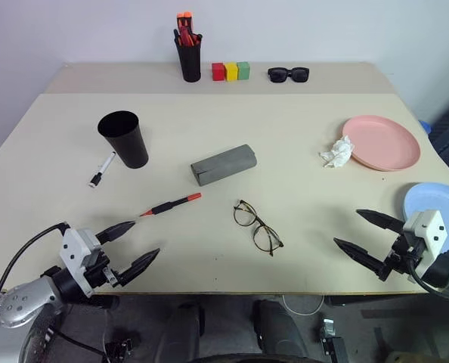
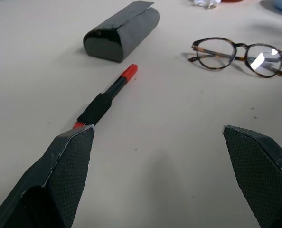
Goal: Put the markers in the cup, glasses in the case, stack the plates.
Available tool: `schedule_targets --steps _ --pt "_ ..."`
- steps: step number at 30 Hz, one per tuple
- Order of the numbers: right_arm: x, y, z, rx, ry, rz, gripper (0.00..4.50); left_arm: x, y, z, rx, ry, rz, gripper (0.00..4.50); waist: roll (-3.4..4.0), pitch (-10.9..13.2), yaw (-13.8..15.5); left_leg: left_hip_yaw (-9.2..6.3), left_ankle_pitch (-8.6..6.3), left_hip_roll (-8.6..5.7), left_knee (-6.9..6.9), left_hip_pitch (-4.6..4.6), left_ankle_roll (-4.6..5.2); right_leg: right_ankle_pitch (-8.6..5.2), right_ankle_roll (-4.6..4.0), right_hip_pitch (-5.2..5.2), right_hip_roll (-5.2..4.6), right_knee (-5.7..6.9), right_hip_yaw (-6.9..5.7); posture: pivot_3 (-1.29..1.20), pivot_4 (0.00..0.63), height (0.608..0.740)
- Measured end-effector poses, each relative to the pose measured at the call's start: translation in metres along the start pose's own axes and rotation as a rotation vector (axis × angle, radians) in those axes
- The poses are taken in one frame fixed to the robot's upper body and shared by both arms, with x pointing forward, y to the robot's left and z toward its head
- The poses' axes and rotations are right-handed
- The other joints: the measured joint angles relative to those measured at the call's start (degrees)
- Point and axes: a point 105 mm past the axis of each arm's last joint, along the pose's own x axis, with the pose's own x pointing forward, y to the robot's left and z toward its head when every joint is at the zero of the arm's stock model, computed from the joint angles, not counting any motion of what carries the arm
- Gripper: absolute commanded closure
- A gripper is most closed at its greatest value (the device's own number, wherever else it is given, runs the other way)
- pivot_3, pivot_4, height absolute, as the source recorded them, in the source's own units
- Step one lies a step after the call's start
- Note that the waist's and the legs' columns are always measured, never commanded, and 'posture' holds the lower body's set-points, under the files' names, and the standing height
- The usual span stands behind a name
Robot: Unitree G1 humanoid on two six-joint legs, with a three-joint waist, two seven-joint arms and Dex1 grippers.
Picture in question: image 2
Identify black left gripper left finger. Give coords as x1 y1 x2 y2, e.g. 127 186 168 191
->
0 125 95 228

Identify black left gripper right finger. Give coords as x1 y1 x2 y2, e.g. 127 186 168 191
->
222 125 282 228

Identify black marker with red cap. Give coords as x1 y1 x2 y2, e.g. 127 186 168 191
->
72 64 139 130

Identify tortoiseshell round eyeglasses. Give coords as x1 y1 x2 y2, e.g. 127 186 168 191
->
187 37 282 78

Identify dark grey glasses case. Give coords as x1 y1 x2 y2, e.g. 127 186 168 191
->
83 0 160 63

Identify white tissue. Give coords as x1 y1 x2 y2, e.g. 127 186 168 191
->
192 0 221 10

